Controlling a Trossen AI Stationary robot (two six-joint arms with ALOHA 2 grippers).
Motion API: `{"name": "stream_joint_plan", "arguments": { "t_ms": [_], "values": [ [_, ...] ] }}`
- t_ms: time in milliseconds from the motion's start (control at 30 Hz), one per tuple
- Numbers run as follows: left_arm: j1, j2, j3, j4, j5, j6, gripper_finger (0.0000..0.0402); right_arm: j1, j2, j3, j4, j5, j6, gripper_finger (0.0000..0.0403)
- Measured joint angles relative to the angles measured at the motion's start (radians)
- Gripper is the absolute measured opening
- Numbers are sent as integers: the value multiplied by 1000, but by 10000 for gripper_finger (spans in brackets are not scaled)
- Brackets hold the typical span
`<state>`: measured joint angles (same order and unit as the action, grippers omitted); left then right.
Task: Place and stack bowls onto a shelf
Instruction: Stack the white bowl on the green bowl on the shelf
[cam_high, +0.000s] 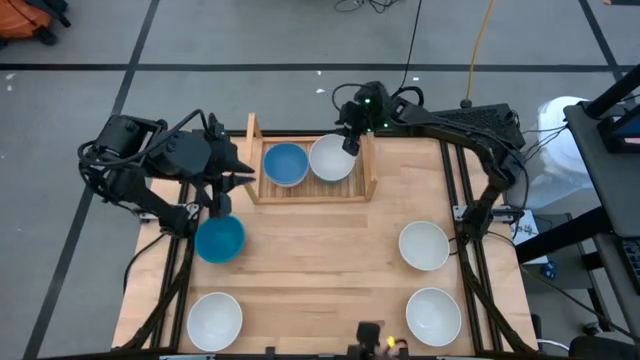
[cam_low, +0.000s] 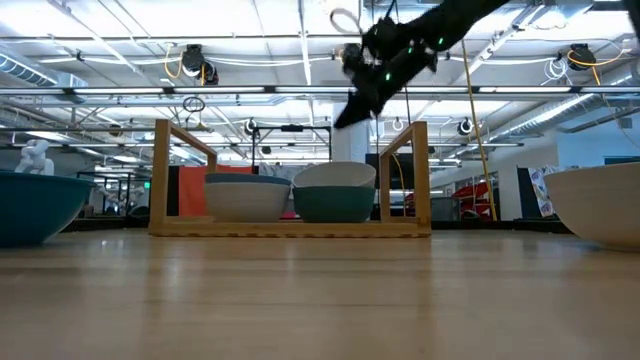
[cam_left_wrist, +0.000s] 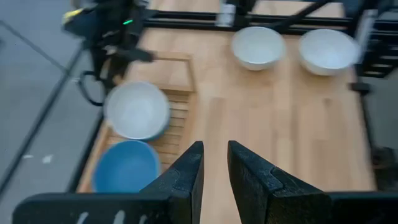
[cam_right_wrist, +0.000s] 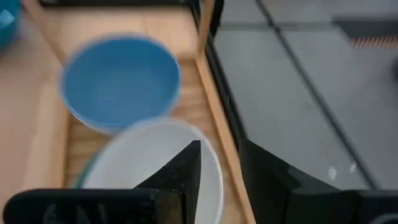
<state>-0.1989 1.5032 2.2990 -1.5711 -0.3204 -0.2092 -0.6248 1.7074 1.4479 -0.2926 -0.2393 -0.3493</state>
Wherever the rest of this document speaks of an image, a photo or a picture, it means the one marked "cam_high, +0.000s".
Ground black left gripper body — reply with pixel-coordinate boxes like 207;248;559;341
199;113;239;219

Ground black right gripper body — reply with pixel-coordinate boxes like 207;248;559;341
338;83;392;157

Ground blue bowl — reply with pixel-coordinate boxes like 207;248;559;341
263;142;310;187

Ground white ceramic bowl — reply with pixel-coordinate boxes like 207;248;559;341
404;286;463;348
397;220;451;272
308;133;357;183
186;291;244;353

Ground wooden slatted shelf riser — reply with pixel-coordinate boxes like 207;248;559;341
240;112;379;206

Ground white paper sheet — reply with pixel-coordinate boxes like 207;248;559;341
508;208;551;265

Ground black stand beam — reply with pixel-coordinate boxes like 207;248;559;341
582;63;640;119
514;207;616;264

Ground orange and black bag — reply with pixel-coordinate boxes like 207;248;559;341
0;0;72;49

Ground grey desk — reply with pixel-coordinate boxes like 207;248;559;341
563;97;640;346

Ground black tablet with blue screen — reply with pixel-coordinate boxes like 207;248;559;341
596;102;640;155

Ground black keyboard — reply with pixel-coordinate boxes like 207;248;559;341
618;237;640;296

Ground black chair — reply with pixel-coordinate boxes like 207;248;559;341
568;333;640;360

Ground black aluminium table frame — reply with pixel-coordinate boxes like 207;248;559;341
119;128;540;360

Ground black floor cable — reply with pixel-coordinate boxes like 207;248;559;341
394;0;426;109

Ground tangled black cables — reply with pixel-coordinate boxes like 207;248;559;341
333;0;401;15

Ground black left base cable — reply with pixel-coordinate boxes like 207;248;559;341
122;230;169;294

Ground yellow floor cable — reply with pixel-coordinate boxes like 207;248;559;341
462;0;497;109

